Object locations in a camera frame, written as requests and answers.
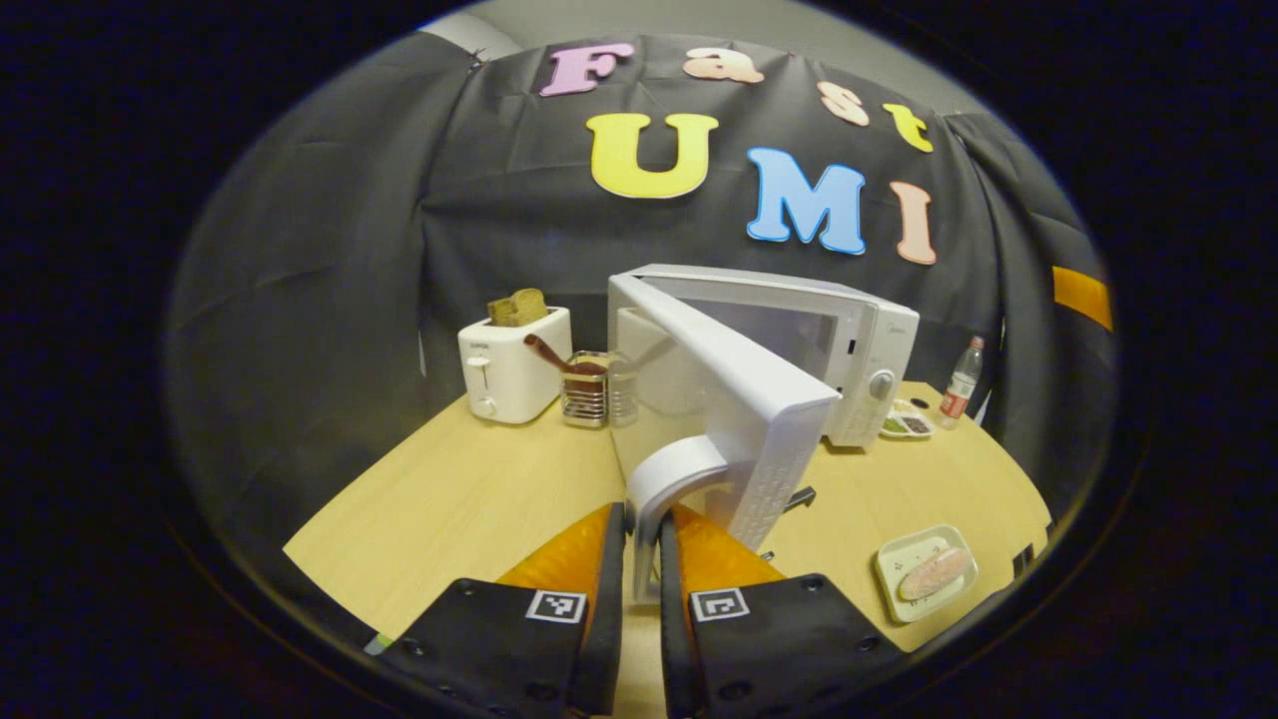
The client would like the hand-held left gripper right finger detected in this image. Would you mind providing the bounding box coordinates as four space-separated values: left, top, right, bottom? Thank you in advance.
659 504 915 719

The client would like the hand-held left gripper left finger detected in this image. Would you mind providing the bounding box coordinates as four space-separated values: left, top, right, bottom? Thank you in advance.
374 502 628 719

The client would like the white microwave oven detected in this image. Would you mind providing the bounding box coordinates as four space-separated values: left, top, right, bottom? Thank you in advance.
607 264 922 605

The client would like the oval breaded patty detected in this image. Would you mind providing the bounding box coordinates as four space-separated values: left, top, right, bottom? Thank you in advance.
897 546 971 602

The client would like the clear plastic bottle red label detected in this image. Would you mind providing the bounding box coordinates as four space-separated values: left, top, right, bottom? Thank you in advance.
939 337 985 430

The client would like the white compartment dish with beans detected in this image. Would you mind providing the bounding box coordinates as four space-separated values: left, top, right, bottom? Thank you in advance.
881 399 936 440

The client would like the pale square plate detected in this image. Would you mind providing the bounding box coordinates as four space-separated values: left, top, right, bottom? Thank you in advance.
876 524 979 625

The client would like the white toaster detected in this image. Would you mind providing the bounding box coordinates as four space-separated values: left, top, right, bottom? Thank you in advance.
457 307 574 425

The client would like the brown wooden spoon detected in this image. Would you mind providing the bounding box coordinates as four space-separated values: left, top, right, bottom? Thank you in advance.
523 334 608 378

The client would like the metal wire rack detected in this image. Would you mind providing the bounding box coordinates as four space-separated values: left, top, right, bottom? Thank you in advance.
561 351 612 430

